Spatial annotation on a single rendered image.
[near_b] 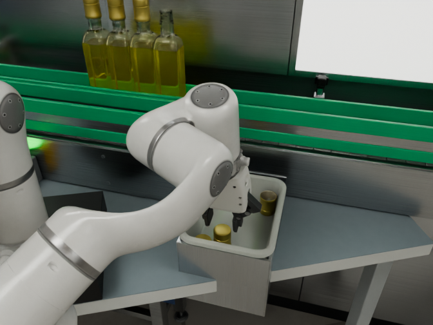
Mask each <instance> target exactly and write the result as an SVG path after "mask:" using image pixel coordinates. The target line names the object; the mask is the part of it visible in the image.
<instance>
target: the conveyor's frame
mask: <svg viewBox="0 0 433 325"><path fill-rule="evenodd" d="M26 135H27V141H28V146H29V150H30V155H33V156H36V159H37V162H38V165H39V168H40V171H41V175H42V177H43V179H50V180H54V181H61V182H67V183H72V184H78V185H82V186H89V187H93V188H99V189H103V190H110V191H114V192H121V193H127V194H131V195H133V196H137V197H143V198H146V197H149V198H152V199H159V200H162V199H164V198H166V197H167V196H168V195H169V194H170V193H171V192H172V191H173V190H174V189H175V188H176V187H175V186H173V185H172V184H171V183H169V182H168V181H167V180H165V179H164V178H162V177H161V176H159V175H158V174H156V173H155V172H154V171H152V170H150V169H149V168H148V167H147V166H145V165H143V164H142V163H141V162H139V161H138V160H136V158H134V156H132V154H130V152H129V150H128V148H127V146H120V145H116V144H107V143H99V142H95V141H87V140H82V139H74V138H69V137H61V136H56V135H48V134H44V133H36V132H27V131H26ZM240 148H241V149H242V150H243V152H242V154H243V156H245V157H249V158H250V162H249V166H248V169H249V172H255V173H263V174H268V175H275V176H280V177H286V193H285V194H286V195H290V196H294V197H301V198H306V199H313V200H317V201H325V202H332V203H336V204H344V205H348V206H355V207H360V208H367V209H372V210H379V211H383V212H391V213H398V214H402V215H410V216H414V217H421V218H426V219H433V166H426V165H425V166H424V165H419V164H410V163H405V162H396V161H387V160H382V159H373V158H368V155H367V157H359V156H354V155H349V154H348V155H345V154H340V153H331V152H323V151H317V150H314V148H313V150H308V149H303V148H297V147H289V146H280V145H279V144H278V145H275V144H266V143H262V142H261V143H258V142H253V141H243V140H240Z"/></svg>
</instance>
